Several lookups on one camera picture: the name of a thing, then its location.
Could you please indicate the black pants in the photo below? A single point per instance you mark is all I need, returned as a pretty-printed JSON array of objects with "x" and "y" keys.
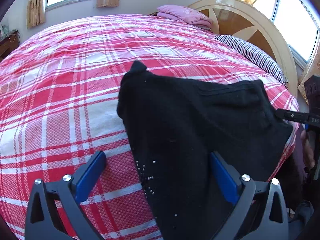
[{"x": 174, "y": 125}]

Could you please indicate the person's right hand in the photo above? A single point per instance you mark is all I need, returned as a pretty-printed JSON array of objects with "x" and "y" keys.
[{"x": 308, "y": 155}]

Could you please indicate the brown wooden desk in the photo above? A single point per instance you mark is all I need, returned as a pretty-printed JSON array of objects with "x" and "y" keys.
[{"x": 9, "y": 43}]

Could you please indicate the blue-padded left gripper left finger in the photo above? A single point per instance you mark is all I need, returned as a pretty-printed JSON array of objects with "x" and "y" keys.
[{"x": 86, "y": 176}]

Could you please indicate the beige curtain side window right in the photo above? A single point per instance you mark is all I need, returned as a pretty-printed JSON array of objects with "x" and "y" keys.
[{"x": 312, "y": 68}]

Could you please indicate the cream wooden headboard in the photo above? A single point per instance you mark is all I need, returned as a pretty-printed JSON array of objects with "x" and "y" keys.
[{"x": 240, "y": 19}]

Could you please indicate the left beige curtain far window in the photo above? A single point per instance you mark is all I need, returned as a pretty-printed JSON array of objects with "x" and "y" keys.
[{"x": 35, "y": 13}]

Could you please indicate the red plaid bed cover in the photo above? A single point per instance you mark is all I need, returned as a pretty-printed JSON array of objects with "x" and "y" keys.
[{"x": 59, "y": 93}]

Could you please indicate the striped pillow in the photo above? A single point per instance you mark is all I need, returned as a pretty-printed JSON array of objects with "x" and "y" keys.
[{"x": 255, "y": 55}]

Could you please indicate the pink folded blanket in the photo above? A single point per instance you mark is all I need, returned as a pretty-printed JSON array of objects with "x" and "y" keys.
[{"x": 184, "y": 14}]

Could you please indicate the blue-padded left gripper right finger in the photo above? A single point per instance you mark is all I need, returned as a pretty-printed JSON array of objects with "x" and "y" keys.
[{"x": 227, "y": 178}]

